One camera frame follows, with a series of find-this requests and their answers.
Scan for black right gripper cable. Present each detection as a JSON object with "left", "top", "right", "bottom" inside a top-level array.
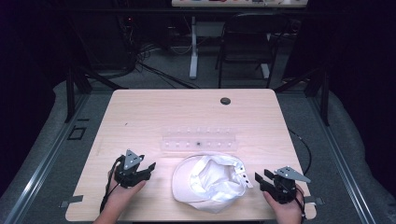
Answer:
[{"left": 288, "top": 127, "right": 313, "bottom": 175}]

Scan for person's left hand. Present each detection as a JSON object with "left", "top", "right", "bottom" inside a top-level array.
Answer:
[{"left": 104, "top": 169, "right": 148, "bottom": 217}]

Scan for white desk leg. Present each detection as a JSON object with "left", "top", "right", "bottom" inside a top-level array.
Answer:
[{"left": 189, "top": 15, "right": 200, "bottom": 80}]

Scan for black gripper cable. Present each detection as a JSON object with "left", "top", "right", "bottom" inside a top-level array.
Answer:
[
  {"left": 99, "top": 155, "right": 126, "bottom": 215},
  {"left": 288, "top": 127, "right": 313, "bottom": 175}
]

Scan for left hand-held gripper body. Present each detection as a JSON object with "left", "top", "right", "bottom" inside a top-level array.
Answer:
[{"left": 113, "top": 148, "right": 148, "bottom": 189}]

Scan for clear acrylic rack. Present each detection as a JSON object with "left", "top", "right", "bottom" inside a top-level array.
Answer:
[{"left": 161, "top": 125, "right": 238, "bottom": 154}]

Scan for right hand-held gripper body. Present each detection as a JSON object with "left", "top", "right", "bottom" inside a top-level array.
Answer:
[{"left": 268, "top": 165, "right": 312, "bottom": 205}]

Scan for white cap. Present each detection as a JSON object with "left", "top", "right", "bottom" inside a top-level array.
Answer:
[{"left": 171, "top": 152, "right": 254, "bottom": 215}]

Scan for black metal stand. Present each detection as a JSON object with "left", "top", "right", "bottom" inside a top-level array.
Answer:
[
  {"left": 64, "top": 60, "right": 129, "bottom": 124},
  {"left": 273, "top": 65, "right": 332, "bottom": 127}
]

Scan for black chair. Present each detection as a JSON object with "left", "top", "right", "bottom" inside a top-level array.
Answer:
[{"left": 214, "top": 12, "right": 291, "bottom": 90}]

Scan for grey metal table bracket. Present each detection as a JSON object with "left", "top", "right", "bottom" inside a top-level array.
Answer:
[
  {"left": 58, "top": 194, "right": 85, "bottom": 209},
  {"left": 303, "top": 195, "right": 325, "bottom": 207}
]

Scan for person's right hand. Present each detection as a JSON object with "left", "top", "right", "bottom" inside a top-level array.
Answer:
[{"left": 262, "top": 184, "right": 306, "bottom": 224}]

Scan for black floor cables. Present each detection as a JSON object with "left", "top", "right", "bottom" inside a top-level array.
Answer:
[{"left": 118, "top": 18, "right": 200, "bottom": 91}]

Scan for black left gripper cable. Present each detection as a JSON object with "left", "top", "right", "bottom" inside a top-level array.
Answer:
[{"left": 99, "top": 155, "right": 126, "bottom": 215}]

